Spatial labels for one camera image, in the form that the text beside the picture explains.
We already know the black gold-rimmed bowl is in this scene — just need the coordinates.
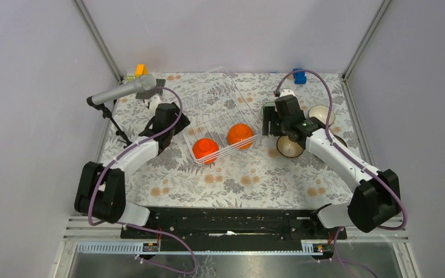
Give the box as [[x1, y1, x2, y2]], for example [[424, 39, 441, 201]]
[[276, 136, 304, 158]]

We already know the teal and white bowl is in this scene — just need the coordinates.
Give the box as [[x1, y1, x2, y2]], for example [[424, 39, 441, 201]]
[[308, 105, 335, 126]]

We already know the orange bowl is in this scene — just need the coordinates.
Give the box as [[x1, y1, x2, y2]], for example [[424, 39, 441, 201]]
[[227, 123, 254, 149], [192, 138, 219, 159]]

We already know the white wire dish rack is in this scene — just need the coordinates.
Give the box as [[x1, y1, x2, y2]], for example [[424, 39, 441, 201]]
[[167, 67, 261, 166]]

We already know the dark blue glazed bowl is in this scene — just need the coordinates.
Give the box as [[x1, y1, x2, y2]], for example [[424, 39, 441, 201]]
[[333, 134, 348, 148]]

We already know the pale green bowl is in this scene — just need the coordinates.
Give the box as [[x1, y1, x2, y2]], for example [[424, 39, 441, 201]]
[[260, 101, 276, 119]]

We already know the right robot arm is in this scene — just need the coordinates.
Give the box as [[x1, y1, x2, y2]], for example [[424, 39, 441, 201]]
[[262, 95, 402, 239]]

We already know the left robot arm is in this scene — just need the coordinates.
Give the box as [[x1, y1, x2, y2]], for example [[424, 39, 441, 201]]
[[74, 103, 190, 238]]

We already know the silver microphone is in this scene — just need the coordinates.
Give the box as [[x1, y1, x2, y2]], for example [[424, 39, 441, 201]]
[[86, 74, 156, 108]]

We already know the grey lego baseplate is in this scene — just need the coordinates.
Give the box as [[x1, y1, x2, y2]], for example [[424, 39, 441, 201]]
[[135, 79, 166, 101]]

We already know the blue toy block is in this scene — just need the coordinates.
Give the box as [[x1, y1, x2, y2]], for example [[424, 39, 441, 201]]
[[293, 68, 307, 85]]

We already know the light green toy block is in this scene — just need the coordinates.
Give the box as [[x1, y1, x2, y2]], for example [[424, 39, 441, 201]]
[[126, 75, 136, 82]]

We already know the yellow toy block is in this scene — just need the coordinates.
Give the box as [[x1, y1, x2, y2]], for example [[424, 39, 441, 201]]
[[134, 64, 148, 78]]

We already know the black microphone stand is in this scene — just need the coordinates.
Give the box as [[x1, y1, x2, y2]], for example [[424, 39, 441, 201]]
[[99, 104, 132, 148]]

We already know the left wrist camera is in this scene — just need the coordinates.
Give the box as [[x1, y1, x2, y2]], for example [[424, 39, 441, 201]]
[[144, 94, 162, 112]]

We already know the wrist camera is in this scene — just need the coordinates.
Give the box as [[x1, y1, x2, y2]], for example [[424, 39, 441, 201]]
[[144, 94, 162, 112], [279, 89, 296, 97]]

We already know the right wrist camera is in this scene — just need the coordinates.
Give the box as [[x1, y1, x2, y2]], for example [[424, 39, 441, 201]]
[[279, 89, 296, 97]]

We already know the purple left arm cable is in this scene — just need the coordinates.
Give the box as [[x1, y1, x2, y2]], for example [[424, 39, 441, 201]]
[[87, 86, 199, 275]]

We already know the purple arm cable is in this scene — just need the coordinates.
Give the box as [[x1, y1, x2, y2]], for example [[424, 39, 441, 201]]
[[273, 69, 408, 278], [87, 86, 199, 275]]

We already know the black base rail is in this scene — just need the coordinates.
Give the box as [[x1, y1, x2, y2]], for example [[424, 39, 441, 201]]
[[120, 207, 362, 255]]

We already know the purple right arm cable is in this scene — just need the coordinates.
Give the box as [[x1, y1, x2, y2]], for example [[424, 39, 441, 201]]
[[273, 69, 408, 278]]

